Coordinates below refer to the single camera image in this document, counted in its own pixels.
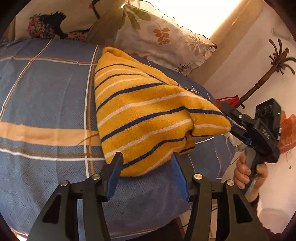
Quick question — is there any person right hand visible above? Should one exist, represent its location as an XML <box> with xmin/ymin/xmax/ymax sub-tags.
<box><xmin>233</xmin><ymin>152</ymin><xmax>268</xmax><ymax>202</ymax></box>

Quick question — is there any beige silhouette print pillow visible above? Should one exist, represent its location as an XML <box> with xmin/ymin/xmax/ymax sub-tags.
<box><xmin>14</xmin><ymin>1</ymin><xmax>125</xmax><ymax>41</ymax></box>

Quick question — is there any beige sheer curtain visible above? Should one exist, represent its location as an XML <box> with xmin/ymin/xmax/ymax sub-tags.
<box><xmin>188</xmin><ymin>0</ymin><xmax>264</xmax><ymax>85</ymax></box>

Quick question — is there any white leaf print pillow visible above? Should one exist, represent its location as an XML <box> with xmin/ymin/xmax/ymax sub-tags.
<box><xmin>114</xmin><ymin>1</ymin><xmax>217</xmax><ymax>76</ymax></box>

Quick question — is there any orange plastic bag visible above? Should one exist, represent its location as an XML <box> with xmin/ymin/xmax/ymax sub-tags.
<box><xmin>278</xmin><ymin>110</ymin><xmax>296</xmax><ymax>154</ymax></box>

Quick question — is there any yellow striped knit sweater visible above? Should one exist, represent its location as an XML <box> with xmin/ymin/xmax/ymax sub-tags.
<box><xmin>94</xmin><ymin>47</ymin><xmax>231</xmax><ymax>177</ymax></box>

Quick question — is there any dark wooden coat rack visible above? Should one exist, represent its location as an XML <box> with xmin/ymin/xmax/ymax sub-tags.
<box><xmin>234</xmin><ymin>39</ymin><xmax>295</xmax><ymax>108</ymax></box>

